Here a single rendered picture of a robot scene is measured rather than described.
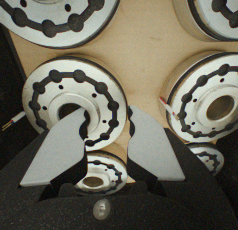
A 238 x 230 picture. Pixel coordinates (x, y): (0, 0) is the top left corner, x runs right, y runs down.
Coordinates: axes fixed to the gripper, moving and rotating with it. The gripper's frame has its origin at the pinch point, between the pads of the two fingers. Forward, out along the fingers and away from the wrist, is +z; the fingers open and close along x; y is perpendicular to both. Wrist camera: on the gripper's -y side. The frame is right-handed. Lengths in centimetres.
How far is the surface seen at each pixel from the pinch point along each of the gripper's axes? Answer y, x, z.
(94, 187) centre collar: 13.0, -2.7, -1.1
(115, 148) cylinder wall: 7.5, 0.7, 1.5
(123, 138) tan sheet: 6.6, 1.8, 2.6
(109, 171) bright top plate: 9.7, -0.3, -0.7
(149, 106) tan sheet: 1.2, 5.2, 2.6
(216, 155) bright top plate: 7.4, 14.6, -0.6
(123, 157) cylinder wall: 8.9, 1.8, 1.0
